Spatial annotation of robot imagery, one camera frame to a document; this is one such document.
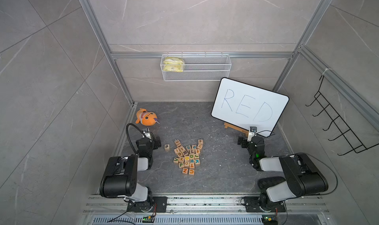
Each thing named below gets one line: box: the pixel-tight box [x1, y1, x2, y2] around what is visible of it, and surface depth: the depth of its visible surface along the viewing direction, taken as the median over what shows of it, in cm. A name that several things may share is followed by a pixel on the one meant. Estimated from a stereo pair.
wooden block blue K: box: [194, 158, 201, 166], surface depth 87 cm
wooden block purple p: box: [164, 143, 170, 151], surface depth 94 cm
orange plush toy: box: [135, 108, 160, 127], surface depth 103 cm
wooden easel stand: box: [224, 121, 250, 137], surface depth 102 cm
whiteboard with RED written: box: [211, 76, 290, 138], surface depth 92 cm
